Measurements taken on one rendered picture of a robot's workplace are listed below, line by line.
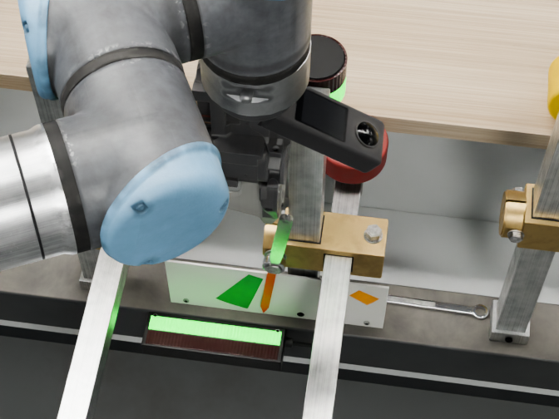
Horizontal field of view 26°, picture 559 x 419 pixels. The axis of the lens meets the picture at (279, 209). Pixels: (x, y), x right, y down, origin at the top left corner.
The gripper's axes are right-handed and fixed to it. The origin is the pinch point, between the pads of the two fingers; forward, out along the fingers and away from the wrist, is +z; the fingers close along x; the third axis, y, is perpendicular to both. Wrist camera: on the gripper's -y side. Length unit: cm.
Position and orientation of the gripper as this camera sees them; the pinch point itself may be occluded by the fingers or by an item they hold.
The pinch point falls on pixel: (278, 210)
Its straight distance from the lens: 117.3
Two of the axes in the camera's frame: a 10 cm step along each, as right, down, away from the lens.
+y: -9.9, -1.2, 0.6
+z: -0.1, 5.4, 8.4
